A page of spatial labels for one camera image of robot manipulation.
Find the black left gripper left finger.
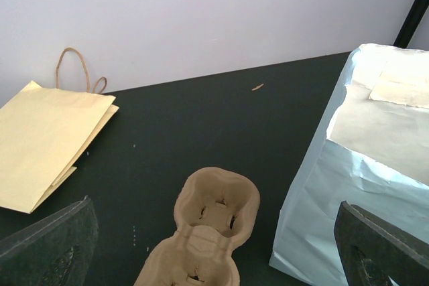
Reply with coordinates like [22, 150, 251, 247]
[1, 197, 99, 285]

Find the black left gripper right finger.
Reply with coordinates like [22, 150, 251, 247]
[334, 201, 428, 285]

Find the light blue paper bag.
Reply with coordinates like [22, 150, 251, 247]
[269, 44, 428, 285]

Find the brown kraft paper bag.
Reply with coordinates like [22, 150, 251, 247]
[0, 47, 121, 215]

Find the small brown debris strip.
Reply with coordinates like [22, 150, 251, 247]
[251, 83, 265, 91]

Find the black frame post right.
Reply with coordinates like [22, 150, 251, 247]
[393, 0, 428, 49]

